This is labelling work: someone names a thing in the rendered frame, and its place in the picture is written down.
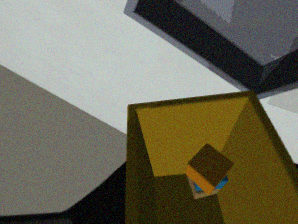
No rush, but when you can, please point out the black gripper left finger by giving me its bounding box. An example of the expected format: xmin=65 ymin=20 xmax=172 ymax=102
xmin=0 ymin=162 xmax=126 ymax=224

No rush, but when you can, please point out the tan block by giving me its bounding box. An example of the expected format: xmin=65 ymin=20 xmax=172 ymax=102
xmin=188 ymin=177 xmax=220 ymax=199

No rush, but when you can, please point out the dark grey shallow tray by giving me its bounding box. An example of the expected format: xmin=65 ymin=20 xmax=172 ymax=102
xmin=123 ymin=0 xmax=298 ymax=100

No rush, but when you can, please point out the olive square cup with yellow rim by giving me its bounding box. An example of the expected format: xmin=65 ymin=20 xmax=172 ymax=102
xmin=125 ymin=90 xmax=298 ymax=224

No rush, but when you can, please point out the orange block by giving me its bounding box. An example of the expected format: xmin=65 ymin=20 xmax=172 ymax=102
xmin=186 ymin=143 xmax=234 ymax=195

